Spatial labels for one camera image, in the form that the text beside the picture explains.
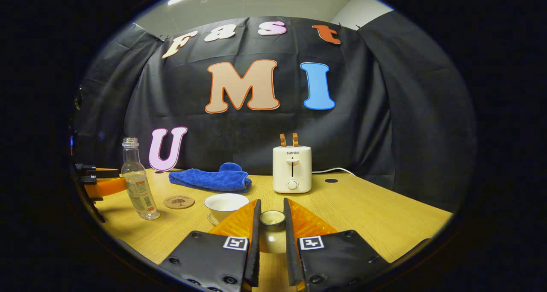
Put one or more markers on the cream toaster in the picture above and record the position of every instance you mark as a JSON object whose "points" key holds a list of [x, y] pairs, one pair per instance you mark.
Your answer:
{"points": [[292, 168]]}

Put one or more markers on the blue towel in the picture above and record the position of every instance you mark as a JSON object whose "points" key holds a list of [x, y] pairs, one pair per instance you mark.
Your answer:
{"points": [[213, 180]]}

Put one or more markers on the cream teacup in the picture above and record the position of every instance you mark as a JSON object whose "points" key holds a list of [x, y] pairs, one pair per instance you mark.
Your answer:
{"points": [[224, 204]]}

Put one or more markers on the black backdrop cloth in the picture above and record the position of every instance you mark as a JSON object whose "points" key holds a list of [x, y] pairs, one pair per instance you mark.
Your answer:
{"points": [[363, 125]]}

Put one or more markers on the clear water bottle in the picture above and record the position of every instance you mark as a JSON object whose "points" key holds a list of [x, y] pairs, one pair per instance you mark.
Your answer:
{"points": [[139, 189]]}

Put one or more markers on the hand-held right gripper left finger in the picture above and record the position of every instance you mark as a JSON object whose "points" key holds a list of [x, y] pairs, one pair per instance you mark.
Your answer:
{"points": [[255, 249]]}

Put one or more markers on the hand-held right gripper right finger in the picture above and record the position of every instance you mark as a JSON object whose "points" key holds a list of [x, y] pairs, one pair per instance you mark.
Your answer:
{"points": [[289, 249]]}

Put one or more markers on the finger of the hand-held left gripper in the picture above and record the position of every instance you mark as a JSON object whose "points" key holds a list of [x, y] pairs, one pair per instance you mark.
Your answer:
{"points": [[107, 187], [96, 169]]}

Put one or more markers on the round cork coaster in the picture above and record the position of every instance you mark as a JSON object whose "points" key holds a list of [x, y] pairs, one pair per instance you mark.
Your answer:
{"points": [[179, 202]]}

